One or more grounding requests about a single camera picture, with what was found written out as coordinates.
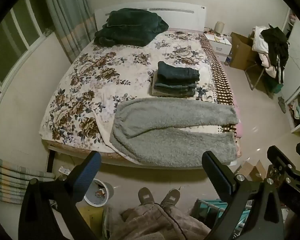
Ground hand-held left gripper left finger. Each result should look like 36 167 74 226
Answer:
18 151 102 240

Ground striped folded cloth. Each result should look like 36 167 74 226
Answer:
0 154 55 204

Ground yellow box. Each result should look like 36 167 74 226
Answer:
77 205 104 240

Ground beige folded pants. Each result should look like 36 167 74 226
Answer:
152 70 167 97

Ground white trash bin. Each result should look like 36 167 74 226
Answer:
84 179 114 207

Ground green striped curtain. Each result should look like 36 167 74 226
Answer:
41 0 97 63

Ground person's shoe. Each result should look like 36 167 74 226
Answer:
138 187 155 205
161 189 181 209

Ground flat cardboard piece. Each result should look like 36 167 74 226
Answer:
236 160 267 182

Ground pink clothing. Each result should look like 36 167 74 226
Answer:
261 54 278 78

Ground teal rack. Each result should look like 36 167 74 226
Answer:
190 199 253 240

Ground white bed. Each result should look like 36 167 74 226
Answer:
41 7 242 173

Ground dark blue folded jeans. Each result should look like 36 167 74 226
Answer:
157 61 200 82

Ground person's brown robe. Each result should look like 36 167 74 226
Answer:
102 202 212 240

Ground dark green folded blanket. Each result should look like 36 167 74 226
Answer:
94 8 169 47

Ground brown checkered blanket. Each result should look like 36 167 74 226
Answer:
199 35 239 133

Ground grey slipper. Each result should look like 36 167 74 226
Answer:
277 96 287 113

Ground large cardboard box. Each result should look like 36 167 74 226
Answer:
229 32 257 70

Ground person's right shoe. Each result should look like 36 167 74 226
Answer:
161 189 181 209

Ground floral blanket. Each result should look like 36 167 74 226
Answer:
41 31 237 155

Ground wooden chair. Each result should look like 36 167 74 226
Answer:
245 30 284 98

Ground white nightstand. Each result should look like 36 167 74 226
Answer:
204 32 232 63

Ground white wardrobe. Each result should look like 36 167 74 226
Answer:
281 7 300 133

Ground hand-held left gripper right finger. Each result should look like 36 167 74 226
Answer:
201 151 285 240

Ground faded blue folded jeans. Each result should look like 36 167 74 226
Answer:
154 80 197 97

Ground window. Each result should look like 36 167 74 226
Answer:
0 0 48 98

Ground white clothing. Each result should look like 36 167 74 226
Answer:
252 26 272 53

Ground green box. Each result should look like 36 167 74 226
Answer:
267 81 284 95

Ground black clothing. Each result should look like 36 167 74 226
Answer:
261 26 289 84

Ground person's left shoe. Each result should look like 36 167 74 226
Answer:
138 187 155 205

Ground grey fluffy pants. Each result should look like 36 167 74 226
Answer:
109 97 238 167

